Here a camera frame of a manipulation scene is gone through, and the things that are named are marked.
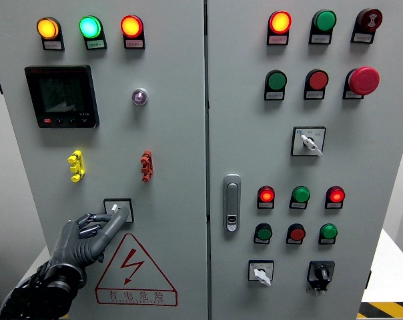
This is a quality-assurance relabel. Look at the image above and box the red warning triangle sticker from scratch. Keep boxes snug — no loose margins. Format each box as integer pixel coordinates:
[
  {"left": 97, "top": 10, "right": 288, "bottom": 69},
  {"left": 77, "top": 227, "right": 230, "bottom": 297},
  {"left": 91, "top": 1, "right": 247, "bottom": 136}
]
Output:
[{"left": 95, "top": 233, "right": 178, "bottom": 307}]

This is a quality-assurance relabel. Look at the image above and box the large dark green lamp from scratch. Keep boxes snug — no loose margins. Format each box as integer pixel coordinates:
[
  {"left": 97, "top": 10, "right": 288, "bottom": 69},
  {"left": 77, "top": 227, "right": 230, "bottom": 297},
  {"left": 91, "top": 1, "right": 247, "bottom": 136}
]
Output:
[{"left": 308, "top": 9, "right": 338, "bottom": 45}]

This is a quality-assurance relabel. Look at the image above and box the dark red buzzer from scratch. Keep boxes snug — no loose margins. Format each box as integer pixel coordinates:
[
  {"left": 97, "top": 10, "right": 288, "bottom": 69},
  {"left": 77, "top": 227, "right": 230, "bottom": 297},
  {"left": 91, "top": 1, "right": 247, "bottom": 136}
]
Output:
[{"left": 350, "top": 8, "right": 384, "bottom": 45}]

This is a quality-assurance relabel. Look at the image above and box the black display meter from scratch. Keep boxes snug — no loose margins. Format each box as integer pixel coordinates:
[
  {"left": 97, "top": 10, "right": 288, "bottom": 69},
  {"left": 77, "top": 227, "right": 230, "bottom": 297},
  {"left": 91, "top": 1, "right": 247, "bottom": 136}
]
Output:
[{"left": 24, "top": 65, "right": 100, "bottom": 129}]

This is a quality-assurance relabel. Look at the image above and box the black-handle turn switch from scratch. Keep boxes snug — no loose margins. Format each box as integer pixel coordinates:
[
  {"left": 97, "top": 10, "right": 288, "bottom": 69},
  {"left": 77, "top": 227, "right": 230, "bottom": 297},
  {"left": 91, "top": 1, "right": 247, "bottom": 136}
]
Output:
[{"left": 306, "top": 260, "right": 336, "bottom": 295}]

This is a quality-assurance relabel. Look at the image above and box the yellow round lamp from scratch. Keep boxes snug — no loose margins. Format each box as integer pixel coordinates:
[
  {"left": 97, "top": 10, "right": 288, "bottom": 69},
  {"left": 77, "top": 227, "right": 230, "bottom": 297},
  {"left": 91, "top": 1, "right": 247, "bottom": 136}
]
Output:
[{"left": 36, "top": 16, "right": 65, "bottom": 51}]

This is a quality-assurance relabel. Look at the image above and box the large red lit lamp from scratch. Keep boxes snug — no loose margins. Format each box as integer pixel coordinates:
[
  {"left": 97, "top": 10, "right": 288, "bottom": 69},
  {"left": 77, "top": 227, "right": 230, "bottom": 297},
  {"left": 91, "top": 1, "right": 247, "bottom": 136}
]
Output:
[
  {"left": 266, "top": 10, "right": 293, "bottom": 47},
  {"left": 120, "top": 14, "right": 146, "bottom": 50}
]

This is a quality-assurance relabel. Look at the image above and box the black yellow striped tape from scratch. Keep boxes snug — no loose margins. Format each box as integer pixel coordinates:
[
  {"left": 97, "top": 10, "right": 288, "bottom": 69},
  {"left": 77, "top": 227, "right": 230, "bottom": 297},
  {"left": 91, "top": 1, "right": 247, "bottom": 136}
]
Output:
[{"left": 356, "top": 301, "right": 403, "bottom": 319}]

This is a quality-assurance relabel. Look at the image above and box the silver door lock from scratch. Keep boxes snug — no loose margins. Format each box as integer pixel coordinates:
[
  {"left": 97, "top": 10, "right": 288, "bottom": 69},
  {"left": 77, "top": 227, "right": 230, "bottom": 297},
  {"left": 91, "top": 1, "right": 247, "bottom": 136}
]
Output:
[{"left": 223, "top": 173, "right": 242, "bottom": 233}]

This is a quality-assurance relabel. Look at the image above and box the small red handle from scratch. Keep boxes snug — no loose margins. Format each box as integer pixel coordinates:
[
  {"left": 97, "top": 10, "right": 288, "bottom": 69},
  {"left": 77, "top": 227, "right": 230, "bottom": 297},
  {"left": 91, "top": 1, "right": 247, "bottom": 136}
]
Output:
[{"left": 140, "top": 150, "right": 155, "bottom": 183}]

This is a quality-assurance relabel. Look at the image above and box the large red push button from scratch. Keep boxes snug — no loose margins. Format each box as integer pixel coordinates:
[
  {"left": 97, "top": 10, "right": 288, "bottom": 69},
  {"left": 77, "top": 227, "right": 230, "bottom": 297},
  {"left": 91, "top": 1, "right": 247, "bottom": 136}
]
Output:
[{"left": 303, "top": 69, "right": 330, "bottom": 101}]

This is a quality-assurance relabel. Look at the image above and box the small red push button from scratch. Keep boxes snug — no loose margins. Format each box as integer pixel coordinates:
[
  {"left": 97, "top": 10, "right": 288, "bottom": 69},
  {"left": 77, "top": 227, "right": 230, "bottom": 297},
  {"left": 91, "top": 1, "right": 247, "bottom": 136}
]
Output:
[{"left": 286, "top": 223, "right": 306, "bottom": 245}]

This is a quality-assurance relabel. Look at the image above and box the small red lit lamp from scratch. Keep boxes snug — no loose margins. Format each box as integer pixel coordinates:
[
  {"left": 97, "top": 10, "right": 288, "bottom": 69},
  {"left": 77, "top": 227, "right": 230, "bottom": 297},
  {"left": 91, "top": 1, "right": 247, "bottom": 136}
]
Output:
[
  {"left": 324, "top": 185, "right": 346, "bottom": 210},
  {"left": 256, "top": 185, "right": 276, "bottom": 210}
]

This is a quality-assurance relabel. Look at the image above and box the small green push button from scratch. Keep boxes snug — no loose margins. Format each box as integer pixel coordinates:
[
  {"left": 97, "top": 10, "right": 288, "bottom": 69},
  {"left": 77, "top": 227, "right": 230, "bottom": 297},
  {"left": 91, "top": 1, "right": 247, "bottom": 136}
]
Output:
[{"left": 253, "top": 223, "right": 274, "bottom": 245}]

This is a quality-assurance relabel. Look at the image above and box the bright green lit lamp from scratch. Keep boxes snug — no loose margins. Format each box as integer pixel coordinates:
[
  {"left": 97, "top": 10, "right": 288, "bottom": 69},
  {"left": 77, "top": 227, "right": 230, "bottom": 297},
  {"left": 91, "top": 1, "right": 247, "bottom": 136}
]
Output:
[{"left": 79, "top": 15, "right": 108, "bottom": 51}]

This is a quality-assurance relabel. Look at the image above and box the small yellow handle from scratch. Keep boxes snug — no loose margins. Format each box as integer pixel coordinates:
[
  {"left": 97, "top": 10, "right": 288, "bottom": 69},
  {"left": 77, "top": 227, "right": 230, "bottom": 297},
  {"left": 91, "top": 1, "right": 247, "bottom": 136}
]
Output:
[{"left": 67, "top": 149, "right": 86, "bottom": 183}]

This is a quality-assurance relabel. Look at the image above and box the labelled white-handle turn switch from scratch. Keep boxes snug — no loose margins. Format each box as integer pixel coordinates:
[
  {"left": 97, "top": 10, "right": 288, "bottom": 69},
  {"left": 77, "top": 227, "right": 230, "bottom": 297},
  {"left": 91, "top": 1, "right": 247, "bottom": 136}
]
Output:
[{"left": 248, "top": 259, "right": 275, "bottom": 287}]

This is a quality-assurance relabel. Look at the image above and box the large red stop button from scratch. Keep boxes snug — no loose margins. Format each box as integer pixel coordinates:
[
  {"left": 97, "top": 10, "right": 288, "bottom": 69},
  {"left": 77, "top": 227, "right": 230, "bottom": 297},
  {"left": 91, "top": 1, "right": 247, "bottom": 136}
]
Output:
[{"left": 342, "top": 66, "right": 381, "bottom": 100}]

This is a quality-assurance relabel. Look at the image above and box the grey cabinet door with lock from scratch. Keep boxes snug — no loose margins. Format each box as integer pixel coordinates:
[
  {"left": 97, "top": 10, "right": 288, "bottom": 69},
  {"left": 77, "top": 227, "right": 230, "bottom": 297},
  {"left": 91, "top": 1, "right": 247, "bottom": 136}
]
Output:
[{"left": 206, "top": 0, "right": 403, "bottom": 320}]

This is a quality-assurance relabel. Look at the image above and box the white clear lamp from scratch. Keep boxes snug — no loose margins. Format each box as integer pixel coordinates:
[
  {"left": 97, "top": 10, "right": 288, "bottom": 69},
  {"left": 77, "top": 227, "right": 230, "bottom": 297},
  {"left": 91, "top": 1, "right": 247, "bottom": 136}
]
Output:
[{"left": 131, "top": 87, "right": 149, "bottom": 107}]

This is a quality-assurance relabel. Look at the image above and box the small-plate white-handle turn switch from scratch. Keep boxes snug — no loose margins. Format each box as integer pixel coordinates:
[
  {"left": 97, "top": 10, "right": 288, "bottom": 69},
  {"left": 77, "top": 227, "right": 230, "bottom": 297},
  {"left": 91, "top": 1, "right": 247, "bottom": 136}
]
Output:
[{"left": 103, "top": 198, "right": 135, "bottom": 224}]

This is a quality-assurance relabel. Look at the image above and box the large-plate white-handle turn switch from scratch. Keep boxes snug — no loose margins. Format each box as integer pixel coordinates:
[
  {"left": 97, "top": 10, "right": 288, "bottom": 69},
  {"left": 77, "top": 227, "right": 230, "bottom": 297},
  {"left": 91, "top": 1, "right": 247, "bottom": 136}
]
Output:
[{"left": 290, "top": 126, "right": 327, "bottom": 157}]

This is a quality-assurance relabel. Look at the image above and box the small green lamp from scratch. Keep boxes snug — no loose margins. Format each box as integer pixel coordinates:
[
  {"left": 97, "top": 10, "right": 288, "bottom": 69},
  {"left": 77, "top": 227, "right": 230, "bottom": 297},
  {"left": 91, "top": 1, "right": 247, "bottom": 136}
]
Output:
[
  {"left": 318, "top": 223, "right": 338, "bottom": 245},
  {"left": 289, "top": 185, "right": 311, "bottom": 210}
]

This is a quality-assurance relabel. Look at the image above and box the large green push button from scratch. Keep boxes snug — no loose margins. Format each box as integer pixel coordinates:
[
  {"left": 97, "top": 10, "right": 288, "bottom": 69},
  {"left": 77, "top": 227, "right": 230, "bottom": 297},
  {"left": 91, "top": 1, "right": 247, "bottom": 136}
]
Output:
[{"left": 264, "top": 69, "right": 288, "bottom": 101}]

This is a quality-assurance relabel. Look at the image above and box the grey cabinet door with display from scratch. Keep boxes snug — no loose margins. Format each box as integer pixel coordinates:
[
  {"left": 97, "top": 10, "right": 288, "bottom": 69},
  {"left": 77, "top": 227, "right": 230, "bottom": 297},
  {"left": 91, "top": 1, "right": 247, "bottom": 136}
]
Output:
[{"left": 0, "top": 0, "right": 209, "bottom": 320}]

